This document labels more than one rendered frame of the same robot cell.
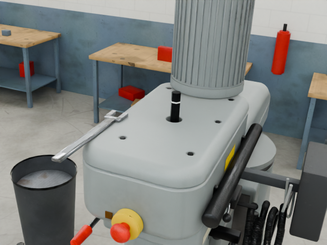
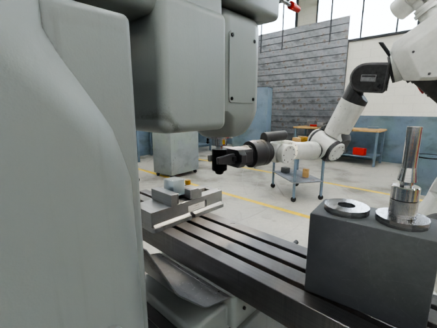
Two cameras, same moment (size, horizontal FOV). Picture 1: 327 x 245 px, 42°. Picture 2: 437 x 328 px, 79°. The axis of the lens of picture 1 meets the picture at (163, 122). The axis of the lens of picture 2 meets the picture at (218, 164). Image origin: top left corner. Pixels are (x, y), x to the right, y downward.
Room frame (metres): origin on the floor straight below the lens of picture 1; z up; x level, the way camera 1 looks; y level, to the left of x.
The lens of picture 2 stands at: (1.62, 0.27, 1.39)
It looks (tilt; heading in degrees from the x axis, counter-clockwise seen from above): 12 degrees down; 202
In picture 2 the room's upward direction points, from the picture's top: straight up
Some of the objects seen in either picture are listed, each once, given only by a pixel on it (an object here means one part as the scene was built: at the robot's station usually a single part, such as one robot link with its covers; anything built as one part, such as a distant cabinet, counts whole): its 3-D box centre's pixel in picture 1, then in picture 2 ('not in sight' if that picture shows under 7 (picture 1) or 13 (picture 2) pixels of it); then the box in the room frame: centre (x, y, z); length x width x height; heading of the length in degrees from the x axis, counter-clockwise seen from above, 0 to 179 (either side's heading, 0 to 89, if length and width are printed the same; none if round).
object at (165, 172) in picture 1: (174, 147); not in sight; (0.88, -0.03, 1.81); 0.47 x 0.26 x 0.16; 159
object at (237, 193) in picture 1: (228, 202); not in sight; (0.88, -0.17, 1.66); 0.12 x 0.04 x 0.04; 159
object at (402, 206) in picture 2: not in sight; (403, 203); (1.03, 0.43, 1.21); 0.05 x 0.05 x 0.05
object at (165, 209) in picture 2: not in sight; (181, 200); (0.76, -0.23, 1.04); 0.35 x 0.15 x 0.11; 158
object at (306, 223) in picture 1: (315, 189); not in sight; (1.03, -0.44, 1.62); 0.20 x 0.09 x 0.21; 159
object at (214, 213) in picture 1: (236, 165); not in sight; (0.85, -0.17, 1.79); 0.45 x 0.04 x 0.04; 159
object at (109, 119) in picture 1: (91, 133); not in sight; (0.76, 0.14, 1.89); 0.24 x 0.04 x 0.01; 159
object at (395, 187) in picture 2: not in sight; (405, 188); (1.03, 0.43, 1.24); 0.05 x 0.05 x 0.01
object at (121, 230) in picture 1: (121, 231); not in sight; (0.63, 0.07, 1.76); 0.04 x 0.03 x 0.04; 69
